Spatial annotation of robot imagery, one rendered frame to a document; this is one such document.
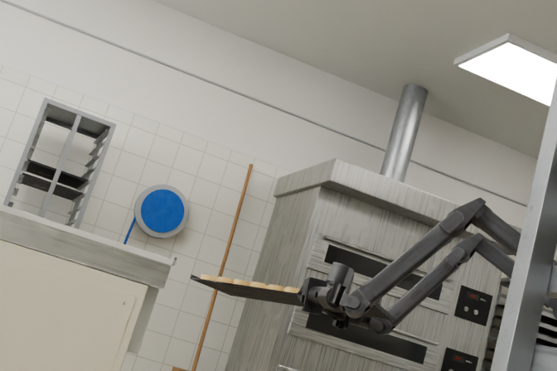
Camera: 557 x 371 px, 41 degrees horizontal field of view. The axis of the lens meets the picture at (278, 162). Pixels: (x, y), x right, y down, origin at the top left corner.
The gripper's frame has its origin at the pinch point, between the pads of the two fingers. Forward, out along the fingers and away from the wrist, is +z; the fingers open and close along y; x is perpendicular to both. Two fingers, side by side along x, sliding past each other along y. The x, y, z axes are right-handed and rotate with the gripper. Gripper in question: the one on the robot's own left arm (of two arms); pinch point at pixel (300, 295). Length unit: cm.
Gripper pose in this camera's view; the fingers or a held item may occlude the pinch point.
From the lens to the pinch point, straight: 233.7
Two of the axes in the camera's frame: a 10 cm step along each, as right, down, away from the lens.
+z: -4.8, 1.2, 8.7
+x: 8.6, 2.8, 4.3
